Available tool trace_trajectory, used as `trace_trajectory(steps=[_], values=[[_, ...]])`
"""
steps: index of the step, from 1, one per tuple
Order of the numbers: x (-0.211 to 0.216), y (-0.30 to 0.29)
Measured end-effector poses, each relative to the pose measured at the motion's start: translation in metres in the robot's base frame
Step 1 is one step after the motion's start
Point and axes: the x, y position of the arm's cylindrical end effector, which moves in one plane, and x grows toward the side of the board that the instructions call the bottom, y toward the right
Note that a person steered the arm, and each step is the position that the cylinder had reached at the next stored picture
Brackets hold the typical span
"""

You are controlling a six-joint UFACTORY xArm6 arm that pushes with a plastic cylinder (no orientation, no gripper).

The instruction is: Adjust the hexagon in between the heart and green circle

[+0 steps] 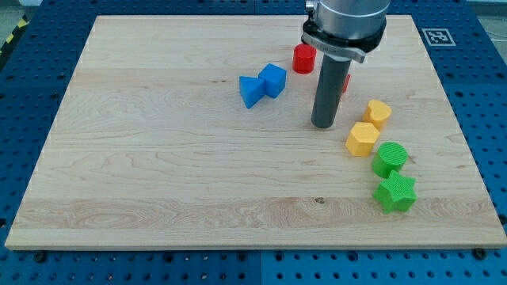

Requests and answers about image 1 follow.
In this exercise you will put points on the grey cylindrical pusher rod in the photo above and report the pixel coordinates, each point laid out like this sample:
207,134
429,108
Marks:
330,87

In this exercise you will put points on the blue triangle block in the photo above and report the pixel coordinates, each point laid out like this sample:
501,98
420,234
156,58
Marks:
251,90

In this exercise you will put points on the green star block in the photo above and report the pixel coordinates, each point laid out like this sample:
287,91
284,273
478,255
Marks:
396,193

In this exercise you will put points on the yellow heart block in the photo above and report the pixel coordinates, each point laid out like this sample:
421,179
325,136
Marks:
377,113

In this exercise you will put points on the light wooden board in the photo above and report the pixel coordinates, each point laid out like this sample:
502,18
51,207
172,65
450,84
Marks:
152,148

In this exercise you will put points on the red block behind rod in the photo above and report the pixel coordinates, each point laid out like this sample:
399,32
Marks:
346,83

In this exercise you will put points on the red cylinder block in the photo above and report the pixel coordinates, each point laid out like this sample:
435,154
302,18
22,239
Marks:
303,58

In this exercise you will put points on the white fiducial marker tag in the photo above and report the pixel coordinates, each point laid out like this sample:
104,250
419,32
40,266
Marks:
438,37

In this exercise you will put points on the blue cube block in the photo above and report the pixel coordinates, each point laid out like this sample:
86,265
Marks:
275,80

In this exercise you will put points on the green cylinder block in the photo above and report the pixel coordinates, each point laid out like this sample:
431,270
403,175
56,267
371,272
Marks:
390,156

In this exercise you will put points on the yellow hexagon block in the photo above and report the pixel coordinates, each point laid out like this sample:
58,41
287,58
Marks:
361,139

